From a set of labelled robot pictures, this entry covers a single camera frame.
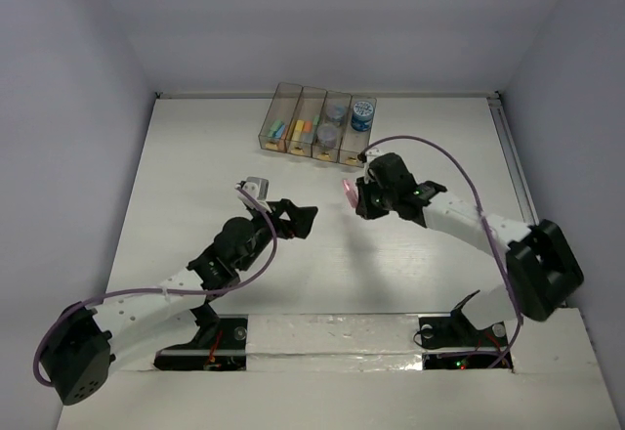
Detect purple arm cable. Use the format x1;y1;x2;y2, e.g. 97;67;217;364
360;136;524;368
32;186;279;386

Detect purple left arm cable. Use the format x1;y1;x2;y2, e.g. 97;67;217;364
32;186;279;386

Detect silver foil front rail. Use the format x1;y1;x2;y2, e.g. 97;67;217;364
245;314;424;372

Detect clear jar colourful clips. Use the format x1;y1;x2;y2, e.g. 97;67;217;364
324;104;348;126

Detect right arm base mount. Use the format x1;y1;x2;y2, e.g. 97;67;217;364
412;290;509;370

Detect pink highlighter marker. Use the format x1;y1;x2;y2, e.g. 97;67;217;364
342;179;358;209

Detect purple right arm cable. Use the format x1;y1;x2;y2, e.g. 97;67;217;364
360;136;524;368

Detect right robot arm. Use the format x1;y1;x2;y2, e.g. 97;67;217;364
349;150;584;344

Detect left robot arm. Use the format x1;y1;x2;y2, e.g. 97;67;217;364
32;197;318;406

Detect yellow highlighter marker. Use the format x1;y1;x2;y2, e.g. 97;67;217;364
291;120;304;142

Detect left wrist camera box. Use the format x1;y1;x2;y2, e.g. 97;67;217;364
243;176;270;201

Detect green correction tape pen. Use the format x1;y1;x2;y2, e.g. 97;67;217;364
267;119;284;138

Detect smoked drawer box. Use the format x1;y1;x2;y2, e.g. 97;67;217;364
258;82;303;152
312;91;352;162
339;95;373;166
286;87;327;157

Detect blue correction tape pen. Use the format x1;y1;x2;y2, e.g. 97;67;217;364
272;125;286;139

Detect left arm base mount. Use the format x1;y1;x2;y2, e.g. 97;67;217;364
153;305;248;372

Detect blue round clip jar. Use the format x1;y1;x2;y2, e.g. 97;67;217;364
351;96;377;132

